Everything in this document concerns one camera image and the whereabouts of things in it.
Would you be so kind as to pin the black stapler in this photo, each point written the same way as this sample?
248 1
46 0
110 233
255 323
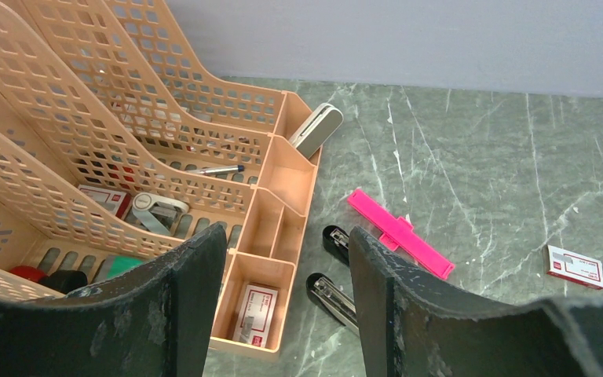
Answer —
323 292

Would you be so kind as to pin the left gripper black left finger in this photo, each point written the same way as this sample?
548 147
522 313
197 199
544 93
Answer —
153 320

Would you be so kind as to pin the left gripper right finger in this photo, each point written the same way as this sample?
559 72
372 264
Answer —
412 323

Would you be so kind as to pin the staple box in organizer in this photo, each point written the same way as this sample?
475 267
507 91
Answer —
255 315

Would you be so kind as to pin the red black round objects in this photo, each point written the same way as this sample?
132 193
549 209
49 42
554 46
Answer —
63 281

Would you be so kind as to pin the green round object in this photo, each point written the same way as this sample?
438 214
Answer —
115 265

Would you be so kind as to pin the pink plastic staple remover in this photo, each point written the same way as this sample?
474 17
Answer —
397 232

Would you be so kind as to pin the red white staple box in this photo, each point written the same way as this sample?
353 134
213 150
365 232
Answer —
573 267

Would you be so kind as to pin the red box in organizer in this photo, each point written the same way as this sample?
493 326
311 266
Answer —
116 202

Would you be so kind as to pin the silver blue pen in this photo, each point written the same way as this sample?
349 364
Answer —
208 171

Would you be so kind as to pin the grey white device in organizer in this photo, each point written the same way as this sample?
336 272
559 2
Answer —
316 129

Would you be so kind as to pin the orange mesh file organizer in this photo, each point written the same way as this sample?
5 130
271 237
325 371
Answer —
80 105

